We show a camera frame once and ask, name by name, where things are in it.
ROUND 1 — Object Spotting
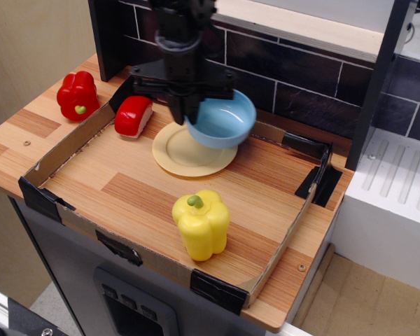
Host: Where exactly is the black side panel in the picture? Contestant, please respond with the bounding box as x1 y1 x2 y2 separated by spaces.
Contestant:
88 0 137 82

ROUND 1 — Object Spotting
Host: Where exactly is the light blue bowl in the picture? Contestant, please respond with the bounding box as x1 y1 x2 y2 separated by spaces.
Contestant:
185 90 257 149

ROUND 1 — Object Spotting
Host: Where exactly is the cardboard fence with black tape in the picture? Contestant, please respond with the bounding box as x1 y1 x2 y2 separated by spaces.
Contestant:
20 82 351 329

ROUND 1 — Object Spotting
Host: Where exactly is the red and white toy sushi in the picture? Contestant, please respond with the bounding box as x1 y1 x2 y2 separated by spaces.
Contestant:
114 96 153 139

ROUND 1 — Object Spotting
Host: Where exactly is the white toy sink drainboard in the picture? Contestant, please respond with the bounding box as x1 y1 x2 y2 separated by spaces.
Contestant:
332 129 420 289

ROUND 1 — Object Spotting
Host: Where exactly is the grey oven control panel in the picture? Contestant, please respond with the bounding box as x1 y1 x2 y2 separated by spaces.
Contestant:
93 268 179 335

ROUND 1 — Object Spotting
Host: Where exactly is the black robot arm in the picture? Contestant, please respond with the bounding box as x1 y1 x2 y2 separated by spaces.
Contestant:
131 1 235 125

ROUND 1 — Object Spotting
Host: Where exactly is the red toy bell pepper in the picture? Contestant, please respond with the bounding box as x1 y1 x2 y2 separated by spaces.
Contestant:
57 71 99 122

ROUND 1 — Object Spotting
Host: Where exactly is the cream yellow plate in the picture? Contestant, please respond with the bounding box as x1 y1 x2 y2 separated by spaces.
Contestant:
152 122 238 177

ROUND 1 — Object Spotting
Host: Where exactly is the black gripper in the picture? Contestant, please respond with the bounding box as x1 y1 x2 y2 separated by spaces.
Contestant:
130 29 235 125

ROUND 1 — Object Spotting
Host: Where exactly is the yellow toy bell pepper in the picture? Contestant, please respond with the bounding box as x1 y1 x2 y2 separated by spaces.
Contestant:
171 190 230 261

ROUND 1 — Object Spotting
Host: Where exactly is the dark grey shelf post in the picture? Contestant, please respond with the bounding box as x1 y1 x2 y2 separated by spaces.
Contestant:
345 0 418 171

